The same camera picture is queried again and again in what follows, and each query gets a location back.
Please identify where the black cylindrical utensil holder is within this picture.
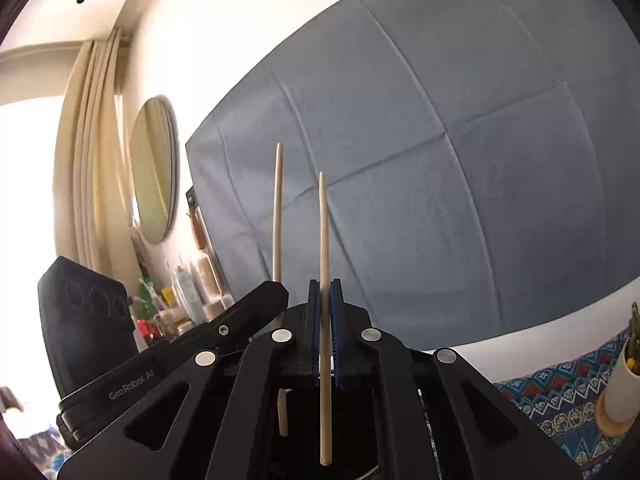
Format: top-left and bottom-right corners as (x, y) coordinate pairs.
(268, 388), (390, 479)

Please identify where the blue patterned tablecloth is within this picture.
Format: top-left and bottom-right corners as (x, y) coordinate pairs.
(496, 330), (637, 479)

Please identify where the wooden brush on wall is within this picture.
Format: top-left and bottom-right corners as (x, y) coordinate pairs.
(186, 186), (207, 250)

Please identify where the grey-blue backdrop cloth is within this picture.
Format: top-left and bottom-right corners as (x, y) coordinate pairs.
(186, 0), (639, 349)

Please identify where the wooden chopstick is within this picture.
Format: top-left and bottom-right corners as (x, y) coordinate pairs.
(271, 143), (288, 437)
(319, 171), (332, 466)

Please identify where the green bottle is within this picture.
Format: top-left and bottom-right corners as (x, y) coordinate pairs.
(138, 278), (158, 320)

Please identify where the white pot with cactus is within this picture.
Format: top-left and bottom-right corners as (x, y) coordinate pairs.
(604, 302), (639, 424)

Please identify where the grey spray bottle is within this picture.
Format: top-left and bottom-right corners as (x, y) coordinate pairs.
(174, 266), (206, 325)

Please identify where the round wooden coaster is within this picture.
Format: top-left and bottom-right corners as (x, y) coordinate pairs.
(594, 391), (637, 437)

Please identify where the round wall mirror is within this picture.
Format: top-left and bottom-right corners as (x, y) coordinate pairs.
(129, 96), (180, 245)

